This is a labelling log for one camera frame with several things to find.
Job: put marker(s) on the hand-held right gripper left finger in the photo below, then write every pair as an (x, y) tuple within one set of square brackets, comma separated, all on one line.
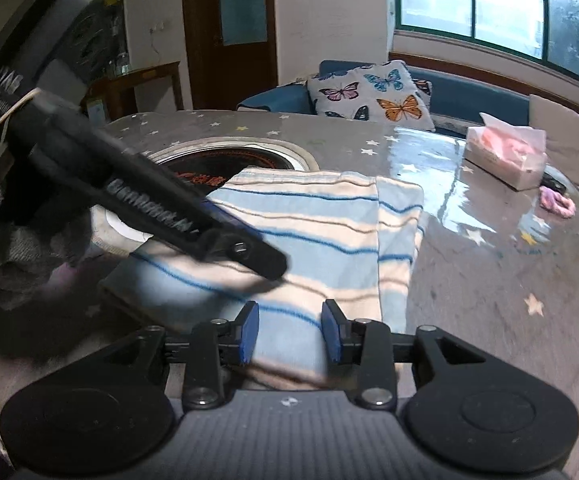
[(249, 334)]

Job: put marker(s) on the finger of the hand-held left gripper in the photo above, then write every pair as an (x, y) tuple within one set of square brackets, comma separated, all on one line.
[(257, 259)]

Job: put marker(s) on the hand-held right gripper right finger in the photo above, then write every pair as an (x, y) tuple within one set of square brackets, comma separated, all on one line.
[(332, 334)]

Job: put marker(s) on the blue cream striped garment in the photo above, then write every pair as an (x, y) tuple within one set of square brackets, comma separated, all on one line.
[(319, 220)]

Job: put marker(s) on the person's left hand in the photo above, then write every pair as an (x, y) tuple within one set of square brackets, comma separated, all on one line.
[(19, 260)]

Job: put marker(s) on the wooden side table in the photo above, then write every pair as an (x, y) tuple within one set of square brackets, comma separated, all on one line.
[(139, 77)]

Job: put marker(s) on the dark display cabinet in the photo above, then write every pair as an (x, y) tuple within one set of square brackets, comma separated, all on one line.
[(104, 30)]

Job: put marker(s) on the black round induction cooktop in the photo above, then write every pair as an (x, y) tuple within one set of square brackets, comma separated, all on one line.
[(209, 162)]

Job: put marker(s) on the grey star-print tablecloth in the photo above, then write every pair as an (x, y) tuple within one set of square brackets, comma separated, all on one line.
[(469, 285)]

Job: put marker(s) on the dark wooden door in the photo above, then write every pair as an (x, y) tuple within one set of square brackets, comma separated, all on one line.
[(204, 60)]

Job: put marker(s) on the butterfly print cushion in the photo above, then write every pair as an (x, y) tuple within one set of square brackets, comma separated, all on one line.
[(369, 95)]

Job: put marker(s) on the blue sofa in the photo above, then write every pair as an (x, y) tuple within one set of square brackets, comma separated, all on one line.
[(469, 95)]

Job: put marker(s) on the beige cushion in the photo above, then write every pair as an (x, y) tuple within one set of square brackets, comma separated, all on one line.
[(567, 140)]

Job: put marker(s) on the green-framed window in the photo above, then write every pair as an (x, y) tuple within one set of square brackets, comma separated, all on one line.
[(509, 10)]

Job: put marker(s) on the white wall socket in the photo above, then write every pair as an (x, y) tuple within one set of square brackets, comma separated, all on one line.
[(157, 26)]

